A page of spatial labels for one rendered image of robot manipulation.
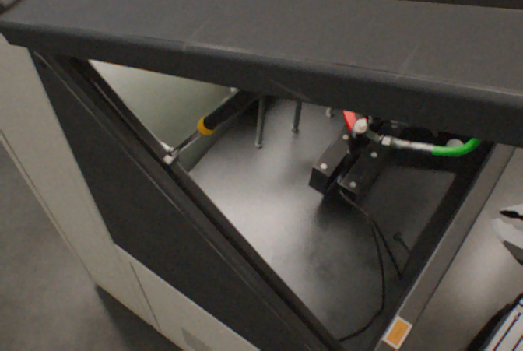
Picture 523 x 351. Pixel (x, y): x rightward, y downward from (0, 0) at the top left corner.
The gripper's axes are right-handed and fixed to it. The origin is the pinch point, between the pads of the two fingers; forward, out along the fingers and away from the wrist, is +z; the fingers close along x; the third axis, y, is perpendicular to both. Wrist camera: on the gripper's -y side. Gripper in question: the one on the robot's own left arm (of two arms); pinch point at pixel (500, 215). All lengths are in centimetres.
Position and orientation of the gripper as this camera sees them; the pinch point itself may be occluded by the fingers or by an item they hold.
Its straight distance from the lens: 82.9
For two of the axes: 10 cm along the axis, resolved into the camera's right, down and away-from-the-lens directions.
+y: 5.8, 7.1, 4.0
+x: 7.2, -6.7, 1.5
